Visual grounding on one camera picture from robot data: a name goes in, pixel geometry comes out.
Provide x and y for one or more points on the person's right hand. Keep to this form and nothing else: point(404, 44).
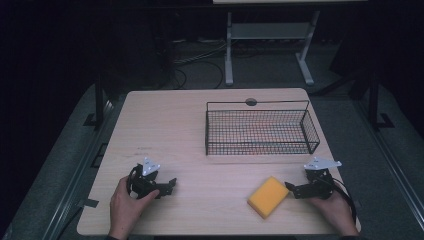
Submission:
point(335, 211)

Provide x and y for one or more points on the aluminium floor rail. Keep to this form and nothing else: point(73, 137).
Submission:
point(78, 173)
point(390, 156)

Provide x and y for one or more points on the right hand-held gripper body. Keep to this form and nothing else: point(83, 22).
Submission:
point(318, 181)

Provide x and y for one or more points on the yellow sponge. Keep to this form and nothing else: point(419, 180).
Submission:
point(268, 197)

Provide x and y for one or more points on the black table grommet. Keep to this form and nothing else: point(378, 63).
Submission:
point(251, 102)

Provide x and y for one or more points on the black metal post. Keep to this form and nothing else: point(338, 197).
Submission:
point(374, 100)
point(99, 100)

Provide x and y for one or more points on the white metal stand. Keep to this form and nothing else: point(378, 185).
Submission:
point(270, 31)

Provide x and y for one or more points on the person's left hand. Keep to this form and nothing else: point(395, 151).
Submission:
point(125, 210)

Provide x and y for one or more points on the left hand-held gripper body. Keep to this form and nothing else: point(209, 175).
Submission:
point(144, 184)

